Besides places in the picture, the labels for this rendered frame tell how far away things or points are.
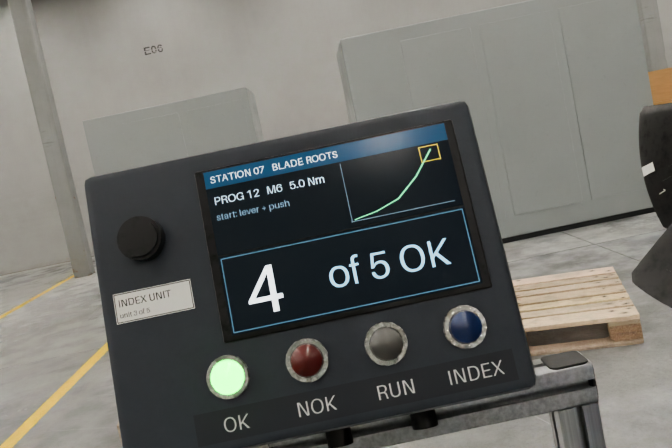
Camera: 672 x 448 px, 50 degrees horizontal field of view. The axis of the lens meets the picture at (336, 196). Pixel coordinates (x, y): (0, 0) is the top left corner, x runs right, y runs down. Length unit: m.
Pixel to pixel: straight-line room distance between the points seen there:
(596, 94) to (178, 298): 6.40
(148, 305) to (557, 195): 6.28
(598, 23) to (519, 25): 0.69
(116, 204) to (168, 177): 0.04
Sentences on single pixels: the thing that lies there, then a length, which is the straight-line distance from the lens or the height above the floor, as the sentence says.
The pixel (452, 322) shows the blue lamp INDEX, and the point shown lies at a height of 1.12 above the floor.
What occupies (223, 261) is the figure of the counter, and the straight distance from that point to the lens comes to 0.47.
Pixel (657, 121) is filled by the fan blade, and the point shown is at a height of 1.16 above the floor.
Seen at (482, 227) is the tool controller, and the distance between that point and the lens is 0.47.
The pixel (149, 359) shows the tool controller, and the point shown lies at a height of 1.14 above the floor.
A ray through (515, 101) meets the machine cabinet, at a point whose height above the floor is 1.22.
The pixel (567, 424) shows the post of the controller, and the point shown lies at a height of 1.01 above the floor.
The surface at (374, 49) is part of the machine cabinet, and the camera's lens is 6.38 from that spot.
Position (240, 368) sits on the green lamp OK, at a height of 1.12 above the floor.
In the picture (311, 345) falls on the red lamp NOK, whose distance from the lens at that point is 0.45.
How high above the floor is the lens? 1.25
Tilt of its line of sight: 5 degrees down
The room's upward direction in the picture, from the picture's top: 12 degrees counter-clockwise
